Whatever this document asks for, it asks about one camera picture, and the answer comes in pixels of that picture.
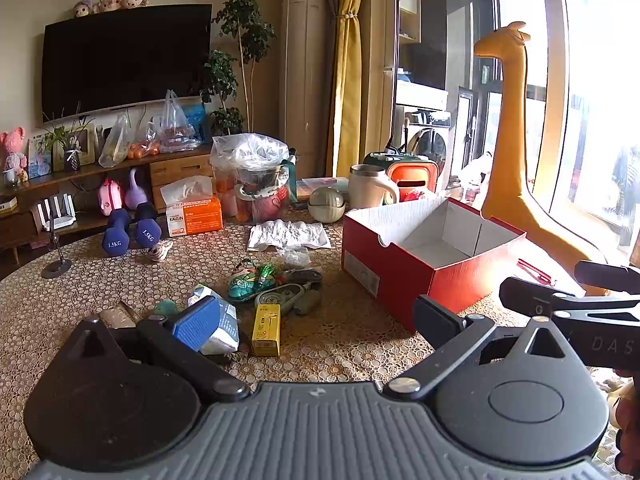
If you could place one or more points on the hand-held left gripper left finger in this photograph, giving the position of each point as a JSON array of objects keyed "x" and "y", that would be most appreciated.
[{"x": 195, "y": 322}]

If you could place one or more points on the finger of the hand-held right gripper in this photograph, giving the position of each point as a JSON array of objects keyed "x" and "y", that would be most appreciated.
[
  {"x": 607, "y": 276},
  {"x": 530, "y": 295}
]

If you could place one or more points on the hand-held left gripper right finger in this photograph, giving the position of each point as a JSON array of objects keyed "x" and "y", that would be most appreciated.
[{"x": 437, "y": 322}]

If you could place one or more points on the small teal object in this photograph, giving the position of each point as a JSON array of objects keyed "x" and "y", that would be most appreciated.
[{"x": 165, "y": 307}]

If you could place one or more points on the white and navy snack packet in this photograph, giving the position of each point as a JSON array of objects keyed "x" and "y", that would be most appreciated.
[{"x": 227, "y": 332}]

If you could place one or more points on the red cardboard box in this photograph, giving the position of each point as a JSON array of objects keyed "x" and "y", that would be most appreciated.
[{"x": 465, "y": 285}]

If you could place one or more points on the brown snack packet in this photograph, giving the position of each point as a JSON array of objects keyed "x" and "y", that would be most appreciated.
[{"x": 134, "y": 310}]

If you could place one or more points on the green embroidered tassel sachet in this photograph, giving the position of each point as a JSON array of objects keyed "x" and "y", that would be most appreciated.
[{"x": 245, "y": 285}]

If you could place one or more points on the small yellow box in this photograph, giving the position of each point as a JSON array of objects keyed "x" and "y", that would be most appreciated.
[{"x": 265, "y": 330}]

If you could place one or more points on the silver snack packet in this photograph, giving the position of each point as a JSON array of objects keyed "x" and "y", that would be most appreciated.
[{"x": 115, "y": 317}]

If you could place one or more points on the white green correction tape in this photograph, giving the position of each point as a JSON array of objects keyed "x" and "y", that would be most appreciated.
[{"x": 277, "y": 297}]

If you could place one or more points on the grey-green oval case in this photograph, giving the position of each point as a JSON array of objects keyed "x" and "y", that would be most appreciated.
[{"x": 307, "y": 302}]

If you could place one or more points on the small clear plastic bag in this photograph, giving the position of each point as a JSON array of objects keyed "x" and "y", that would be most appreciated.
[{"x": 292, "y": 256}]

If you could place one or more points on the person's right hand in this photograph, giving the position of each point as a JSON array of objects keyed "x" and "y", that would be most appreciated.
[{"x": 629, "y": 415}]

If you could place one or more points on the orange tissue box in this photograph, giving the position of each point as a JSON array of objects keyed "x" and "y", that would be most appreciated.
[{"x": 195, "y": 217}]

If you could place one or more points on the blue dumbbell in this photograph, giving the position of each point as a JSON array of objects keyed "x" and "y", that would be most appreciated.
[
  {"x": 116, "y": 237},
  {"x": 147, "y": 227}
]

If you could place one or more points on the crumpled white paper towel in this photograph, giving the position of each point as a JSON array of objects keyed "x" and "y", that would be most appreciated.
[{"x": 287, "y": 235}]

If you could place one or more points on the purple kettlebell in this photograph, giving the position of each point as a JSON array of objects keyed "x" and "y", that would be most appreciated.
[{"x": 136, "y": 192}]

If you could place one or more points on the orange green storage box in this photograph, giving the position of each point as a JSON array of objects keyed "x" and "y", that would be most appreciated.
[{"x": 415, "y": 172}]

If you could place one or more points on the black stand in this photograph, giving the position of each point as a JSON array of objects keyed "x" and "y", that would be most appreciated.
[{"x": 55, "y": 260}]

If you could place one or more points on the wooden TV cabinet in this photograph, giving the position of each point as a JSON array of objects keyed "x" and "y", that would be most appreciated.
[{"x": 180, "y": 167}]

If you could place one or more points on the yellow giraffe-shaped chair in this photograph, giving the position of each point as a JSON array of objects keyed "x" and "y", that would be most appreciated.
[{"x": 510, "y": 135}]

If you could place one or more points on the pale green round container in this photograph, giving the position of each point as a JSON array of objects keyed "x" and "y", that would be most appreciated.
[{"x": 326, "y": 202}]

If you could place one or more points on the plastic bag covered bucket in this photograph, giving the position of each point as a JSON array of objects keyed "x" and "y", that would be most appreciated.
[{"x": 250, "y": 160}]

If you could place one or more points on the washing machine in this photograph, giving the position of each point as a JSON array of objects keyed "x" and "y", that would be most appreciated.
[{"x": 425, "y": 145}]

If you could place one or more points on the white router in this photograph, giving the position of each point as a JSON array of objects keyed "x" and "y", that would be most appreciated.
[{"x": 55, "y": 212}]

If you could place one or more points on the bag of oranges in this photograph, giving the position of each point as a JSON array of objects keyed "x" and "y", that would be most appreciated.
[{"x": 145, "y": 147}]

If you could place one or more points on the clear plastic storage box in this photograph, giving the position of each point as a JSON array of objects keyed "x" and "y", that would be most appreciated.
[{"x": 312, "y": 183}]

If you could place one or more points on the white plastic bag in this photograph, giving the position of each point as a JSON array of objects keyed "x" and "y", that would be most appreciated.
[{"x": 175, "y": 125}]

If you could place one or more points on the blue packet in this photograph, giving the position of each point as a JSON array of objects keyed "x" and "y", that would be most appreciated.
[{"x": 197, "y": 117}]

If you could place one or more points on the small vase plant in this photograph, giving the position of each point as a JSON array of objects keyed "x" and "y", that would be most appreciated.
[{"x": 70, "y": 152}]

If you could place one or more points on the pink teddy bear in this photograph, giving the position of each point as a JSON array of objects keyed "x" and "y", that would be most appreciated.
[{"x": 12, "y": 150}]

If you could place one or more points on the black television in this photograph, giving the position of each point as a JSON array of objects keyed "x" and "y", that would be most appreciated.
[{"x": 125, "y": 60}]

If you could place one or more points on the yellow curtain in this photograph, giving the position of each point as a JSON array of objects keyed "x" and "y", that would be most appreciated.
[{"x": 350, "y": 60}]

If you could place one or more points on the beige standing air conditioner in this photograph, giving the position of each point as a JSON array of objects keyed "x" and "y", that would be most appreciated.
[{"x": 305, "y": 60}]

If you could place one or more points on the tall potted plant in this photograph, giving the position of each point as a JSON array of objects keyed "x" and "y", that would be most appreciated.
[{"x": 245, "y": 25}]

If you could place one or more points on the wooden picture frame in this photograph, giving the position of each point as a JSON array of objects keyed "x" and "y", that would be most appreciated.
[{"x": 87, "y": 145}]

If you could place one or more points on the photo frame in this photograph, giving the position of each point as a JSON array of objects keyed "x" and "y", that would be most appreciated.
[{"x": 39, "y": 157}]

